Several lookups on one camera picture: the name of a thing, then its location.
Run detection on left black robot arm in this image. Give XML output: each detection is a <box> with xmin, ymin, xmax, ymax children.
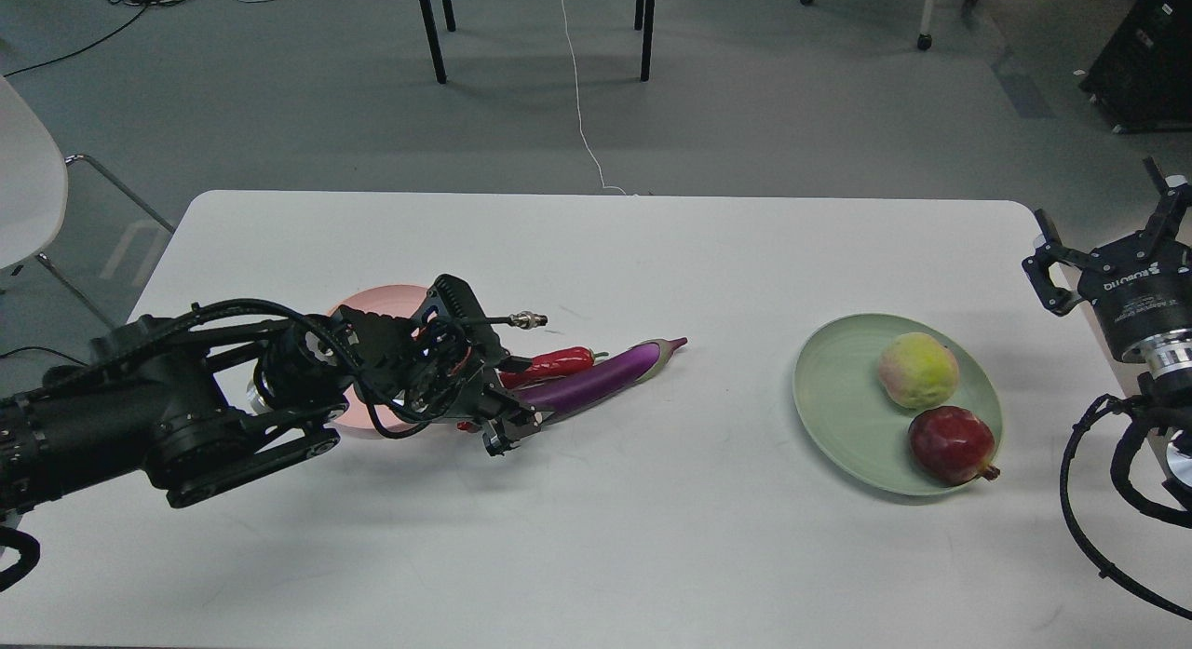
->
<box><xmin>1</xmin><ymin>276</ymin><xmax>548</xmax><ymax>588</ymax></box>

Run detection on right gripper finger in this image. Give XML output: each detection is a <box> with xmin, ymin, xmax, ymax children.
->
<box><xmin>1022</xmin><ymin>208</ymin><xmax>1095</xmax><ymax>317</ymax></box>
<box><xmin>1135</xmin><ymin>156</ymin><xmax>1188</xmax><ymax>259</ymax></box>

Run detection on black table legs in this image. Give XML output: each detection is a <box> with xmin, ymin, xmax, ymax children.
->
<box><xmin>412</xmin><ymin>0</ymin><xmax>658</xmax><ymax>85</ymax></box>

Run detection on red chili pepper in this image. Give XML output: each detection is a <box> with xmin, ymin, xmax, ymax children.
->
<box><xmin>493</xmin><ymin>346</ymin><xmax>620</xmax><ymax>439</ymax></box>

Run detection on white chair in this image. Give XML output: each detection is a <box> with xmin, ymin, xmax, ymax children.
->
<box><xmin>1</xmin><ymin>79</ymin><xmax>175</xmax><ymax>328</ymax></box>

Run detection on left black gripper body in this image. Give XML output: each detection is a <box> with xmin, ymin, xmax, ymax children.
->
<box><xmin>349</xmin><ymin>273</ymin><xmax>509</xmax><ymax>426</ymax></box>

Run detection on red pomegranate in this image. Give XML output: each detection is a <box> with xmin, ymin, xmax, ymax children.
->
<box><xmin>908</xmin><ymin>404</ymin><xmax>1001</xmax><ymax>486</ymax></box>

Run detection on yellow-green peach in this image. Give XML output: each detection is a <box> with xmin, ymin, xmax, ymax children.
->
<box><xmin>877</xmin><ymin>333</ymin><xmax>960</xmax><ymax>412</ymax></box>

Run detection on purple eggplant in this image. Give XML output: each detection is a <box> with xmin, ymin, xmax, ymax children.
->
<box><xmin>515</xmin><ymin>338</ymin><xmax>688</xmax><ymax>421</ymax></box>

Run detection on black equipment case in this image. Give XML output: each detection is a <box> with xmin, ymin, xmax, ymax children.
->
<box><xmin>1078</xmin><ymin>0</ymin><xmax>1191</xmax><ymax>134</ymax></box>

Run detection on white floor cable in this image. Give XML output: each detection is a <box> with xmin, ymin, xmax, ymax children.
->
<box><xmin>546</xmin><ymin>0</ymin><xmax>640</xmax><ymax>196</ymax></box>

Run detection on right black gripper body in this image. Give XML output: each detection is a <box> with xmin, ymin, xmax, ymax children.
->
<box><xmin>1078</xmin><ymin>240</ymin><xmax>1191</xmax><ymax>363</ymax></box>

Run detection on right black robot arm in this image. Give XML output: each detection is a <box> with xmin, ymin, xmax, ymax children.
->
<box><xmin>1022</xmin><ymin>157</ymin><xmax>1191</xmax><ymax>618</ymax></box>

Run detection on pink plate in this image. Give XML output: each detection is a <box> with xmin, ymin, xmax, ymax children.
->
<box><xmin>327</xmin><ymin>284</ymin><xmax>428</xmax><ymax>439</ymax></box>

